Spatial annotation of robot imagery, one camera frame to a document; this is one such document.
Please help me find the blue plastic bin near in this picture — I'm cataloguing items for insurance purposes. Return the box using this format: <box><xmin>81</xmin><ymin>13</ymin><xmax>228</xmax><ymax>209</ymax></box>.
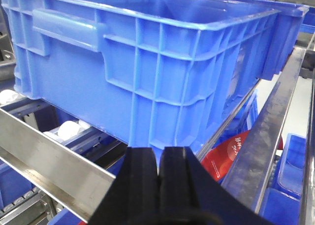
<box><xmin>1</xmin><ymin>0</ymin><xmax>281</xmax><ymax>155</ymax></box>

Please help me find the small blue tray lower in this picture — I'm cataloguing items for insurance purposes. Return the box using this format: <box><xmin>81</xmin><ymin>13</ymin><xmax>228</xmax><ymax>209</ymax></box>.
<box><xmin>276</xmin><ymin>133</ymin><xmax>306</xmax><ymax>199</ymax></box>

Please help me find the metal rack rail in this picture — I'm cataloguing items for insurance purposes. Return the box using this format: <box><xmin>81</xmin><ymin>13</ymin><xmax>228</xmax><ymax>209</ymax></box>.
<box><xmin>222</xmin><ymin>47</ymin><xmax>306</xmax><ymax>213</ymax></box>

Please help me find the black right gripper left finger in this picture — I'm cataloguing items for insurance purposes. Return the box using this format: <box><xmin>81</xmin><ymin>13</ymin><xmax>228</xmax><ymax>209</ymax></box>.
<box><xmin>89</xmin><ymin>147</ymin><xmax>158</xmax><ymax>225</ymax></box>

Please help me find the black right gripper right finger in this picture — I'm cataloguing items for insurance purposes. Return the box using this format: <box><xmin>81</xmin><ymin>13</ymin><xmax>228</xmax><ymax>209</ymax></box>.
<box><xmin>159</xmin><ymin>147</ymin><xmax>270</xmax><ymax>225</ymax></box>

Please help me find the blue plastic bin behind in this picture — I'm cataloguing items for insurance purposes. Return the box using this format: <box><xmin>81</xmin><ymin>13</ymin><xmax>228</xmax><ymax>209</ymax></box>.
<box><xmin>233</xmin><ymin>0</ymin><xmax>310</xmax><ymax>80</ymax></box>

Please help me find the steel angle bar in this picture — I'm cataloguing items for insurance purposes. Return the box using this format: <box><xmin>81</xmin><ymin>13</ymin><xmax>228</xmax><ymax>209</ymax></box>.
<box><xmin>0</xmin><ymin>110</ymin><xmax>115</xmax><ymax>221</ymax></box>

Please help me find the red packet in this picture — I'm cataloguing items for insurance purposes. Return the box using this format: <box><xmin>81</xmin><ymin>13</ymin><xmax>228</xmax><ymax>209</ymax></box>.
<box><xmin>200</xmin><ymin>129</ymin><xmax>283</xmax><ymax>182</ymax></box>

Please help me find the blue plastic bin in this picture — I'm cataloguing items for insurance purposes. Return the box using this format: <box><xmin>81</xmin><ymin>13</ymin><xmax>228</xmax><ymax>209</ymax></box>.
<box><xmin>1</xmin><ymin>0</ymin><xmax>281</xmax><ymax>155</ymax></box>
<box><xmin>233</xmin><ymin>0</ymin><xmax>310</xmax><ymax>80</ymax></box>

